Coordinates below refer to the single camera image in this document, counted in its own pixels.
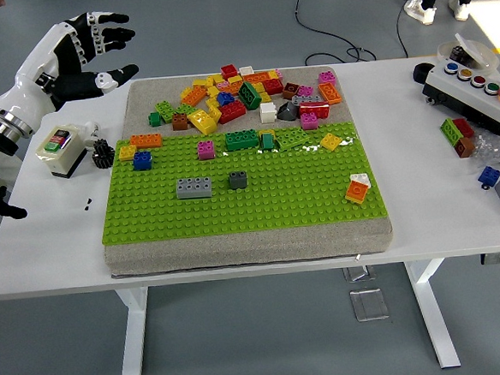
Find white 2x2 brick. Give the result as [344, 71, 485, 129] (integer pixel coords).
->
[259, 102, 277, 124]

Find dark grey slope brick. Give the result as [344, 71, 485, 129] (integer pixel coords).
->
[275, 100, 300, 122]

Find yellow 2x2 brick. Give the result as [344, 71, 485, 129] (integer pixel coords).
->
[318, 131, 343, 152]
[117, 144, 139, 163]

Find light green 2x4 brick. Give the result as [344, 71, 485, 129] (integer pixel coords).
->
[273, 128, 313, 152]

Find brown 2x2 brick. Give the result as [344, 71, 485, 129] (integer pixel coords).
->
[281, 81, 301, 100]
[170, 112, 190, 132]

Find cream switch box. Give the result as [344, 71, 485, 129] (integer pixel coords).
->
[33, 122, 91, 182]

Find small clear floor plate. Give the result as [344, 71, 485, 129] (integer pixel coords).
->
[342, 264, 372, 283]

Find dark grey 2x2 brick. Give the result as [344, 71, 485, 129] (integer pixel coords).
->
[227, 170, 249, 191]

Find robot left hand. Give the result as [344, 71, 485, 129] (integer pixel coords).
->
[0, 8, 143, 128]

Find blue brick keychain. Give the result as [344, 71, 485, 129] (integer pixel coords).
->
[476, 164, 500, 190]

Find clear round container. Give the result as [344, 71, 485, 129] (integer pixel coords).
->
[435, 30, 500, 76]

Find large yellow brick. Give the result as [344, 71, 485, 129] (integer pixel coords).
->
[186, 107, 221, 137]

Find green baseplate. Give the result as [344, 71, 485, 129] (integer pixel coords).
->
[94, 119, 386, 246]

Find black tape roll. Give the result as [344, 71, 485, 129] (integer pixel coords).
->
[411, 62, 438, 86]

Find orange 2x2 brick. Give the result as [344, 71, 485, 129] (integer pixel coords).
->
[343, 177, 371, 206]

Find green brick with circles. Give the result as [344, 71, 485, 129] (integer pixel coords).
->
[438, 117, 463, 145]

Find white table leg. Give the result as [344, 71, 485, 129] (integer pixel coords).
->
[110, 285, 156, 375]
[402, 257, 461, 372]

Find light grey 2x4 brick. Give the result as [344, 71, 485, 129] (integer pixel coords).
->
[175, 176, 214, 200]

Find white button control box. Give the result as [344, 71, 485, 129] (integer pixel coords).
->
[420, 56, 500, 142]

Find clear plastic bag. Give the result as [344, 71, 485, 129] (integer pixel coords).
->
[468, 124, 500, 173]

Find black gear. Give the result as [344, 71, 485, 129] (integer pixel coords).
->
[88, 137, 116, 170]

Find orange 2x4 brick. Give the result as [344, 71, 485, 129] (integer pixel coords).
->
[317, 81, 342, 107]
[241, 71, 271, 85]
[128, 132, 164, 151]
[181, 86, 209, 107]

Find dark green 2x4 brick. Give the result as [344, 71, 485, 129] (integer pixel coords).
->
[236, 80, 265, 111]
[223, 128, 260, 152]

